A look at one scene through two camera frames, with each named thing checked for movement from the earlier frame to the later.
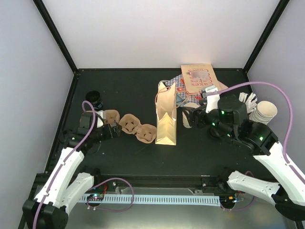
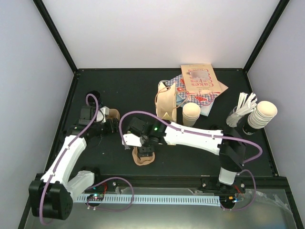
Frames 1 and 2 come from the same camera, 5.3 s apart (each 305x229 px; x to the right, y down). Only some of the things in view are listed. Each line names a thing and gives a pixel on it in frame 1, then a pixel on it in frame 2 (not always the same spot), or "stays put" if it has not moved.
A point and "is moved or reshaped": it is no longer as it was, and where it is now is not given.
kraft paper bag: x=166 y=104 stays put
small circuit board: x=96 y=197 stays put
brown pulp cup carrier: x=144 y=133 is moved or reshaped
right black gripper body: x=199 y=111 → x=144 y=152
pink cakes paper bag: x=196 y=77 stays put
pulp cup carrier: x=111 y=116 stays put
